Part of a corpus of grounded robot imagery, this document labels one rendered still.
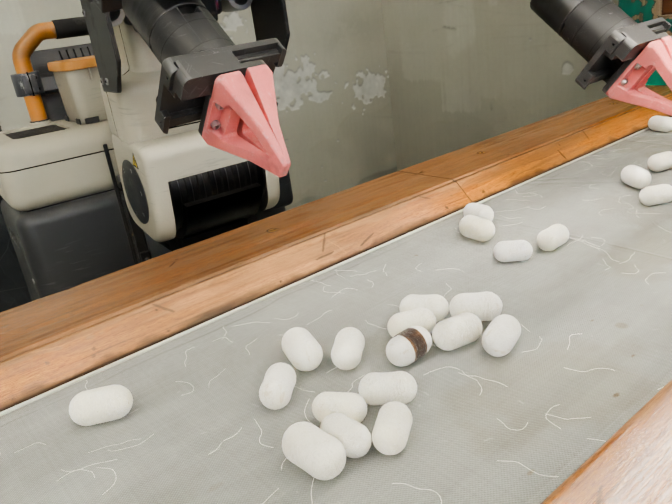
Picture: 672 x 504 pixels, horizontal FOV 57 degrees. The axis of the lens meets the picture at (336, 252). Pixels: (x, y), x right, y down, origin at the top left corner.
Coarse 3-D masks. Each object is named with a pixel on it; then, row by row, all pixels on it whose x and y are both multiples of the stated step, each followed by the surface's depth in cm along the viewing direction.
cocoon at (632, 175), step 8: (624, 168) 65; (632, 168) 64; (640, 168) 64; (624, 176) 65; (632, 176) 64; (640, 176) 63; (648, 176) 63; (632, 184) 64; (640, 184) 63; (648, 184) 63
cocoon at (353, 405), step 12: (324, 396) 34; (336, 396) 34; (348, 396) 34; (360, 396) 34; (312, 408) 34; (324, 408) 34; (336, 408) 33; (348, 408) 33; (360, 408) 33; (360, 420) 34
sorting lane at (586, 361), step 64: (512, 192) 69; (576, 192) 66; (384, 256) 56; (448, 256) 54; (576, 256) 51; (640, 256) 49; (256, 320) 48; (320, 320) 46; (384, 320) 45; (576, 320) 41; (640, 320) 40; (64, 384) 42; (128, 384) 41; (192, 384) 40; (256, 384) 39; (320, 384) 38; (448, 384) 37; (512, 384) 36; (576, 384) 35; (640, 384) 34; (0, 448) 36; (64, 448) 36; (128, 448) 35; (192, 448) 34; (256, 448) 33; (448, 448) 31; (512, 448) 31; (576, 448) 30
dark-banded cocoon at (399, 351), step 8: (416, 328) 39; (424, 328) 40; (400, 336) 39; (424, 336) 39; (392, 344) 38; (400, 344) 38; (408, 344) 38; (392, 352) 38; (400, 352) 38; (408, 352) 38; (392, 360) 38; (400, 360) 38; (408, 360) 38
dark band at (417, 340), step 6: (408, 330) 39; (414, 330) 39; (408, 336) 38; (414, 336) 39; (420, 336) 39; (414, 342) 38; (420, 342) 39; (414, 348) 38; (420, 348) 38; (426, 348) 39; (420, 354) 39
